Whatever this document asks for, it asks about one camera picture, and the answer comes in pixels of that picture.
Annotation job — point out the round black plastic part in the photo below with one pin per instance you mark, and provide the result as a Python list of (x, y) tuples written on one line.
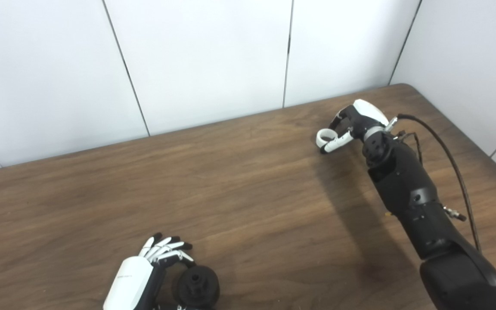
[(196, 286)]

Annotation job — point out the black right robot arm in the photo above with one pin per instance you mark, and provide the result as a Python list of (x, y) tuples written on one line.
[(420, 206)]

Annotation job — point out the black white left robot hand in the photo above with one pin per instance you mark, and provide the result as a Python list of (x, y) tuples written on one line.
[(129, 280)]

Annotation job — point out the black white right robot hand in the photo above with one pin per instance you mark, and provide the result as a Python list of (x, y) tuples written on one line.
[(366, 114)]

